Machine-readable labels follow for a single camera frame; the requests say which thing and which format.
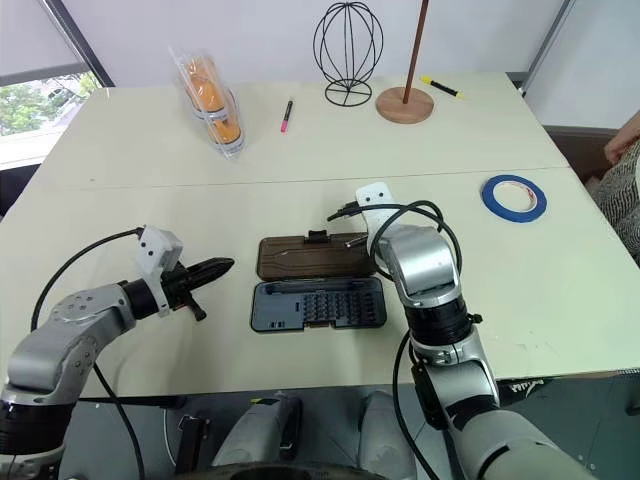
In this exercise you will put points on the clear bag of orange cups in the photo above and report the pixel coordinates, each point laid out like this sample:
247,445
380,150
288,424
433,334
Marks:
210,95

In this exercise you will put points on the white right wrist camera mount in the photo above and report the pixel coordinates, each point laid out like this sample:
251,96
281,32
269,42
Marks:
372,195

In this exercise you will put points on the grey rounded leg cover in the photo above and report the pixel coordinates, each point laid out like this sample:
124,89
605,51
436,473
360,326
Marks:
255,430
387,435

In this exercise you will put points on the black bracket under table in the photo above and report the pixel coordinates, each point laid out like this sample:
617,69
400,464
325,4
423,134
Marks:
192,442

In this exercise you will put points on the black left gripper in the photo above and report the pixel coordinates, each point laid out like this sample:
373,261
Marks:
177,292

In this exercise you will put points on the white metal frame post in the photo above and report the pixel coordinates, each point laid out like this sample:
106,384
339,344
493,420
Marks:
547,45

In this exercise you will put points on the grey rounded left leg cover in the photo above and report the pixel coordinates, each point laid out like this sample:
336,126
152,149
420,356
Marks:
255,430

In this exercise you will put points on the yellow marker pen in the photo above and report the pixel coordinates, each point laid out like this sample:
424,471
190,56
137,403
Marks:
442,87

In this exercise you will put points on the brown bench seat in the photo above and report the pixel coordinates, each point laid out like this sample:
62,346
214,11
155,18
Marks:
575,150

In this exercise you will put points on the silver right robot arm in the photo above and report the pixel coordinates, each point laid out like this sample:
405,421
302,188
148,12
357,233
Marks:
425,260

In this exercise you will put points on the screwdriver bit case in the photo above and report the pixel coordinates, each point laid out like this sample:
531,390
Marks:
310,260

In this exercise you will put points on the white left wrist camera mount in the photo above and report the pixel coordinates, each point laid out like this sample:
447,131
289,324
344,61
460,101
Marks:
157,247

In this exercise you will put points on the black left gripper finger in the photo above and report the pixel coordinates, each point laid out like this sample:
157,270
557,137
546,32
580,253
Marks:
353,243

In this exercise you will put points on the white roller blind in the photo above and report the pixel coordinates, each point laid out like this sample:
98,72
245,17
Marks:
30,35

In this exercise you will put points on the bystander bare forearm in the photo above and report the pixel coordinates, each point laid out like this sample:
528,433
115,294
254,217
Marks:
622,140

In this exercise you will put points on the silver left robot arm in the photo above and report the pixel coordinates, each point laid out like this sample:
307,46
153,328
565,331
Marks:
65,345

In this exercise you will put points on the grey rounded right leg cover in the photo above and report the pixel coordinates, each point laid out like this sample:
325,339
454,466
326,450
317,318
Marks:
387,435

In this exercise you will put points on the wooden stand with round base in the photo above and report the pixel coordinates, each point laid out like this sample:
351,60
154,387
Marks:
405,107

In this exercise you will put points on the black white patterned garment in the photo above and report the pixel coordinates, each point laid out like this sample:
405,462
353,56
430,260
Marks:
620,195

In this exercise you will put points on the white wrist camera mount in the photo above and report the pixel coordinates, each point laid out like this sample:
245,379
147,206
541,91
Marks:
157,247
372,195

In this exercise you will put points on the dark window frame bar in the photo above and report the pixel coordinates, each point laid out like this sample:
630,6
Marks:
80,45

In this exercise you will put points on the blue tape roll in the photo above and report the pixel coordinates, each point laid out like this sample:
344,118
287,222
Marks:
500,212

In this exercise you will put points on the pink marker pen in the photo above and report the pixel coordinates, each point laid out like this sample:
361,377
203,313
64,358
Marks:
286,117

